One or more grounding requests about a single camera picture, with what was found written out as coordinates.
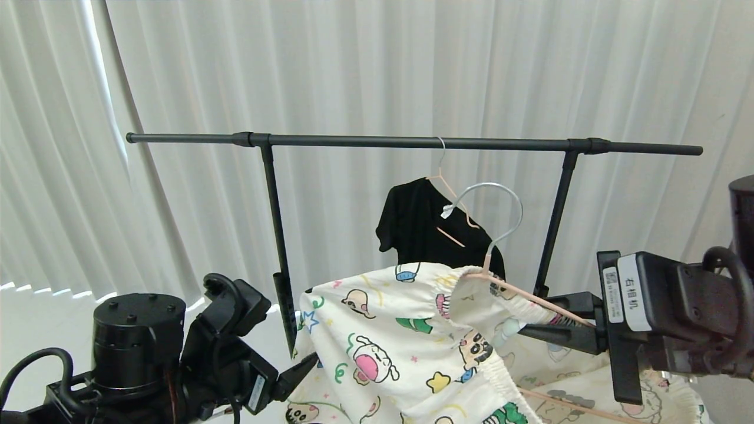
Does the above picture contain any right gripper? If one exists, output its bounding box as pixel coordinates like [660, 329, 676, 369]
[518, 250, 754, 406]

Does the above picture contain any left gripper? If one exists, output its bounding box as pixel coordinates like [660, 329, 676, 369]
[177, 339, 279, 422]

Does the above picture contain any pink clothes hanger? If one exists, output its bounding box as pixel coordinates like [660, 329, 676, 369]
[449, 183, 649, 424]
[425, 137, 481, 248]

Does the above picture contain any cream printed garment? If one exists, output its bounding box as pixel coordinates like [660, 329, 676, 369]
[286, 262, 707, 424]

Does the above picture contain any black garment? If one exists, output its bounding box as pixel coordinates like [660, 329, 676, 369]
[376, 178, 506, 280]

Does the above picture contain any black clothes rack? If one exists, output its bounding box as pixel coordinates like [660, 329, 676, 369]
[125, 132, 703, 360]

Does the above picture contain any white curtain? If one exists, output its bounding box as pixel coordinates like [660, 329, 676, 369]
[0, 0, 754, 307]

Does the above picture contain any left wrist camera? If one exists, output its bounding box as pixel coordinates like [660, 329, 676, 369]
[180, 273, 273, 360]

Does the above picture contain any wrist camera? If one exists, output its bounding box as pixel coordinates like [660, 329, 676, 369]
[617, 252, 746, 343]
[180, 273, 273, 360]

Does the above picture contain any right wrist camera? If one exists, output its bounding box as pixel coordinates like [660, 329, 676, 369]
[617, 252, 746, 343]

